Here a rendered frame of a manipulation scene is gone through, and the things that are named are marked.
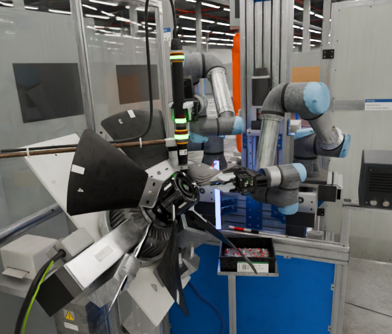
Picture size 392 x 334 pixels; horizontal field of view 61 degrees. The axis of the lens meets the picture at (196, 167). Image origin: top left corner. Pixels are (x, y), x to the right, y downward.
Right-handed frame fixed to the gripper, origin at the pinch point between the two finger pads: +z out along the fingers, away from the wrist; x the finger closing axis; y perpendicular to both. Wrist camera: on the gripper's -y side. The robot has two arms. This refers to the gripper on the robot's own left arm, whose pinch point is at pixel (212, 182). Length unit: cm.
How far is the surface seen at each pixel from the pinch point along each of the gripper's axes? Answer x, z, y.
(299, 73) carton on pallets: 51, -443, -667
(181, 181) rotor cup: -8.2, 14.4, 13.3
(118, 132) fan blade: -20.2, 31.0, -5.7
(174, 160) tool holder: -11.7, 14.4, 4.2
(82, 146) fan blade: -25, 41, 21
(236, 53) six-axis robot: -22, -154, -368
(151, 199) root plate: -4.3, 24.1, 15.3
